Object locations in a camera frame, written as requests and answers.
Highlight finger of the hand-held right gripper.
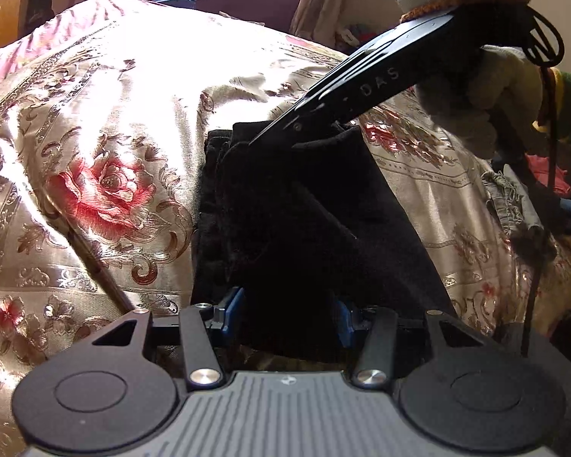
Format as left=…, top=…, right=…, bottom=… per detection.
left=248, top=63, right=359, bottom=147

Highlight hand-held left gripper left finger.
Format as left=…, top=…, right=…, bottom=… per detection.
left=91, top=286, right=247, bottom=391

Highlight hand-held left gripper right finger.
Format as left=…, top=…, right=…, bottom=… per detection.
left=333, top=295, right=487, bottom=388

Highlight black pants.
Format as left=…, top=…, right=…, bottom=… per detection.
left=190, top=121, right=458, bottom=365

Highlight person's right hand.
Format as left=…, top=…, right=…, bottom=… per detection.
left=416, top=45, right=560, bottom=159

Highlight pile of clothes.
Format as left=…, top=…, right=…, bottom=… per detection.
left=335, top=21, right=378, bottom=51

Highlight grey fringed scarf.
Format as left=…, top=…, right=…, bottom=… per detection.
left=480, top=164, right=553, bottom=244

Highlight floral satin bedspread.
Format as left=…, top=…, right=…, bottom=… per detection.
left=0, top=0, right=571, bottom=457

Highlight pink cloth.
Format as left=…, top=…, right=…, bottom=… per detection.
left=527, top=151, right=571, bottom=197

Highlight brown cord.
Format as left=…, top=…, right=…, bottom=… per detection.
left=397, top=0, right=532, bottom=23

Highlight black braided cable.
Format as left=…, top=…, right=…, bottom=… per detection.
left=476, top=0, right=567, bottom=360

